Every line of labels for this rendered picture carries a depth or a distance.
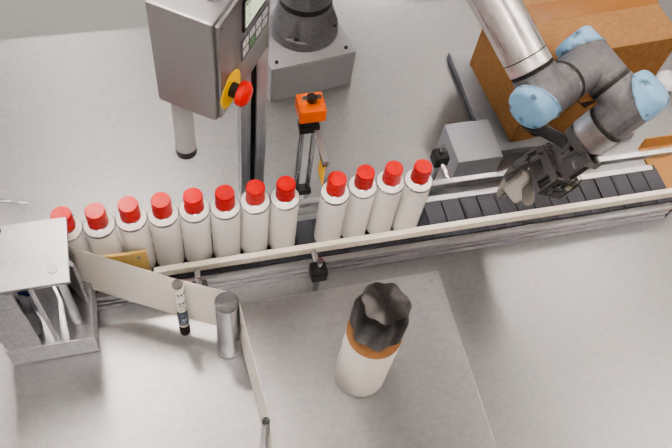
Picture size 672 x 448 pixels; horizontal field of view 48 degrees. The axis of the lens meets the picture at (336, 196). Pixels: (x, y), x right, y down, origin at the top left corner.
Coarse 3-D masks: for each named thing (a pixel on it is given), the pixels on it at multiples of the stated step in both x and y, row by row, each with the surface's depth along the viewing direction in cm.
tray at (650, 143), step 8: (656, 136) 171; (664, 136) 171; (648, 144) 172; (656, 144) 173; (664, 144) 174; (648, 160) 171; (656, 160) 171; (664, 160) 172; (656, 168) 170; (664, 168) 170; (664, 176) 169
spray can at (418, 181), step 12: (420, 168) 132; (432, 168) 133; (408, 180) 136; (420, 180) 134; (432, 180) 137; (408, 192) 137; (420, 192) 135; (408, 204) 139; (420, 204) 139; (396, 216) 145; (408, 216) 142; (396, 228) 147
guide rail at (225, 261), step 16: (656, 192) 156; (544, 208) 151; (560, 208) 152; (576, 208) 153; (592, 208) 154; (448, 224) 147; (464, 224) 147; (480, 224) 149; (336, 240) 143; (352, 240) 143; (368, 240) 144; (384, 240) 145; (224, 256) 138; (240, 256) 139; (256, 256) 139; (272, 256) 140; (288, 256) 142; (160, 272) 136; (176, 272) 137
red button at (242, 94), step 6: (234, 84) 106; (240, 84) 105; (246, 84) 105; (234, 90) 106; (240, 90) 105; (246, 90) 105; (252, 90) 107; (234, 96) 106; (240, 96) 105; (246, 96) 105; (234, 102) 106; (240, 102) 105; (246, 102) 106
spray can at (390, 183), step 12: (396, 168) 132; (384, 180) 134; (396, 180) 133; (384, 192) 135; (396, 192) 135; (384, 204) 138; (396, 204) 139; (372, 216) 143; (384, 216) 141; (372, 228) 146; (384, 228) 145
